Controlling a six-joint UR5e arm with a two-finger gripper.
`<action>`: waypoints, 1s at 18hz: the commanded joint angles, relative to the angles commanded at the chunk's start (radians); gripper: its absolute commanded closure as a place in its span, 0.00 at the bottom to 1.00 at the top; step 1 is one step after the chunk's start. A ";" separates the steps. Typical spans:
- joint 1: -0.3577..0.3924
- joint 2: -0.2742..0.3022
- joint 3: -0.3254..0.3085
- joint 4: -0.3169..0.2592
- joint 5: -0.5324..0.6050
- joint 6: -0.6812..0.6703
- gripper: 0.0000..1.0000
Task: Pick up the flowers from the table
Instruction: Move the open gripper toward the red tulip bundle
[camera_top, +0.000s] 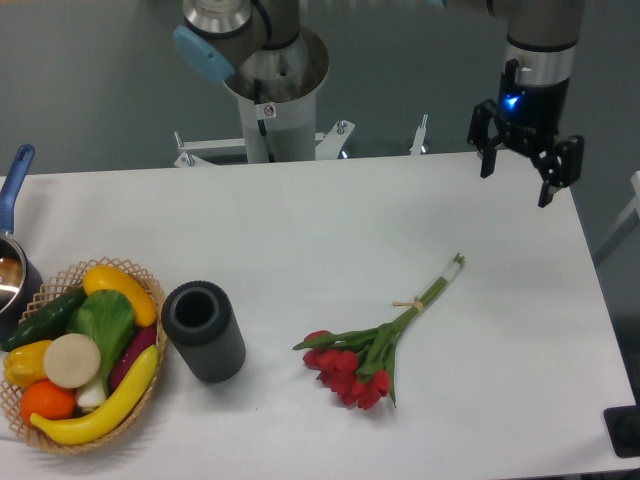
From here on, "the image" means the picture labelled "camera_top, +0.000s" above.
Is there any green cucumber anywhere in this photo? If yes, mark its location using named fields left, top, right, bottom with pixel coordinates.
left=1, top=288, right=87, bottom=352

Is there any purple eggplant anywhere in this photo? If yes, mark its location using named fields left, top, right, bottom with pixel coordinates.
left=109, top=325, right=157, bottom=392

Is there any blue handled saucepan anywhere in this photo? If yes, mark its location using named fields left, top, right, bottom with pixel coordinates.
left=1, top=144, right=42, bottom=342

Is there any black cable on pedestal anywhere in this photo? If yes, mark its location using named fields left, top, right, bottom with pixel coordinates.
left=252, top=78, right=276, bottom=164

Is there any black device at edge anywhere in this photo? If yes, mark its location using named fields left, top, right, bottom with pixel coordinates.
left=603, top=405, right=639, bottom=458

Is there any green leafy bok choy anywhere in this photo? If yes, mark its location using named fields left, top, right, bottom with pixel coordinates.
left=66, top=290, right=135, bottom=413

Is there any long yellow banana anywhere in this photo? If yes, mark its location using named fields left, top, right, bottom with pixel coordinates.
left=30, top=345, right=160, bottom=446

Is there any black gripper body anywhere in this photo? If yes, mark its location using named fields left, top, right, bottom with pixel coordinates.
left=492, top=59, right=569, bottom=157

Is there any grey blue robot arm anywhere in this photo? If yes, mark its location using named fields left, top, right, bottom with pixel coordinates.
left=173, top=1, right=585, bottom=206

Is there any white frame at right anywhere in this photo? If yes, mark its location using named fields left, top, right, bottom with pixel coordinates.
left=592, top=171, right=639, bottom=267

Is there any yellow bell pepper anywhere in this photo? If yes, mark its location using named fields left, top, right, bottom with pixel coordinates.
left=3, top=340, right=53, bottom=389

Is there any dark grey ribbed vase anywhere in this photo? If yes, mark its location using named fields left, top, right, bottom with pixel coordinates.
left=161, top=280, right=246, bottom=383

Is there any woven wicker basket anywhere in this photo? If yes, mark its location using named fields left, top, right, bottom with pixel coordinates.
left=1, top=257, right=168, bottom=454

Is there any orange fruit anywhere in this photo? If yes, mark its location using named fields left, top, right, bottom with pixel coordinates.
left=20, top=380, right=76, bottom=424

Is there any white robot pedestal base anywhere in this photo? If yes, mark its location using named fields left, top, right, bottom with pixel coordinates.
left=172, top=24, right=431, bottom=169

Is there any red tulip bouquet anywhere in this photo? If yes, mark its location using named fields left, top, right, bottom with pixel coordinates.
left=292, top=253, right=465, bottom=410

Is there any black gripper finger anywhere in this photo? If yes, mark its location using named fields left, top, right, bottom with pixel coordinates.
left=467, top=99, right=502, bottom=178
left=531, top=135, right=584, bottom=207

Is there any yellow squash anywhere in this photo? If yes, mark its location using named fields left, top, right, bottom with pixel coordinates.
left=83, top=264, right=157, bottom=327

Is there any beige round disc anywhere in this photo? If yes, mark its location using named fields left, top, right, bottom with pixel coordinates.
left=43, top=333, right=101, bottom=389

